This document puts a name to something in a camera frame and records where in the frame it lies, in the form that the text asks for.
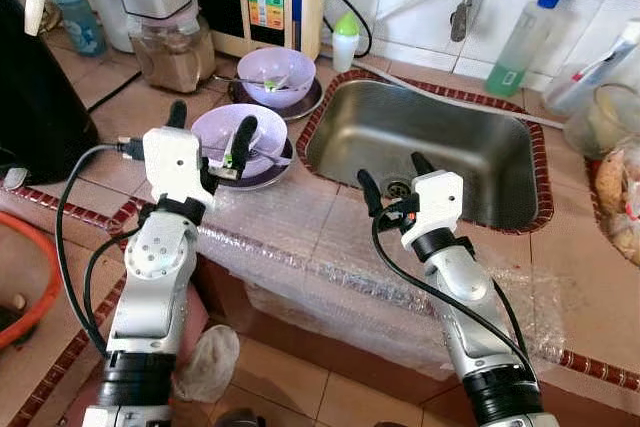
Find purple plastic bowl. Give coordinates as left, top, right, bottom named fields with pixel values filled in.
left=237, top=46, right=318, bottom=109
left=190, top=103, right=290, bottom=179

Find stainless steel sink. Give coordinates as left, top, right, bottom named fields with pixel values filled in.
left=304, top=79, right=542, bottom=232

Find dark round plate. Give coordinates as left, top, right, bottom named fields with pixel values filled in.
left=213, top=137, right=297, bottom=192
left=228, top=75, right=325, bottom=124

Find blender jar with brown powder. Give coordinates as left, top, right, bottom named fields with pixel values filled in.
left=129, top=11, right=217, bottom=94

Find clear bubble wrap sheet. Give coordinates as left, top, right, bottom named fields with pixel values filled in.
left=193, top=185, right=573, bottom=370

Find teal plastic bottle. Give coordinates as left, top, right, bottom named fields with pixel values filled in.
left=49, top=0, right=107, bottom=59

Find small white bottle green cap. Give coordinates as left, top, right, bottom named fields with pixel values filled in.
left=331, top=12, right=362, bottom=74

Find black round appliance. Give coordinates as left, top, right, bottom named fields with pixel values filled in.
left=0, top=0, right=102, bottom=188

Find green liquid bottle blue cap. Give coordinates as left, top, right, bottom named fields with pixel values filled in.
left=484, top=0, right=567, bottom=99

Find clear glass jar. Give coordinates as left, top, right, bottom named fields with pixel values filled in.
left=564, top=82, right=640, bottom=159

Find clear bags of food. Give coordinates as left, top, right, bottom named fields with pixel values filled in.
left=590, top=145, right=640, bottom=264

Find white squeeze tube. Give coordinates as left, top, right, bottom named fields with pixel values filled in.
left=544, top=21, right=640, bottom=115

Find white plastic bag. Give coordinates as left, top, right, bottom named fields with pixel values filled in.
left=174, top=324, right=242, bottom=404

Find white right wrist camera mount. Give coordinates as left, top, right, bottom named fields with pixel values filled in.
left=400, top=171, right=465, bottom=248

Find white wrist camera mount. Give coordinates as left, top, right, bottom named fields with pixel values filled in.
left=142, top=127, right=215, bottom=211
left=400, top=171, right=465, bottom=248

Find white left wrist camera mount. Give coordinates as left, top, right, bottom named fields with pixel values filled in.
left=142, top=127, right=215, bottom=211

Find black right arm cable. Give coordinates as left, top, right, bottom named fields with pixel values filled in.
left=371, top=209, right=538, bottom=380

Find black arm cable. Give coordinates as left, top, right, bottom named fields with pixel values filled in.
left=54, top=142, right=147, bottom=358
left=371, top=209, right=538, bottom=380

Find black ionizer power cord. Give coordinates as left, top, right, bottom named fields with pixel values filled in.
left=324, top=0, right=374, bottom=58

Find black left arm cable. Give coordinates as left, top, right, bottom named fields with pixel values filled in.
left=54, top=142, right=147, bottom=358

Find orange hose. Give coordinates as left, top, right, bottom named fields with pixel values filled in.
left=0, top=209, right=64, bottom=350

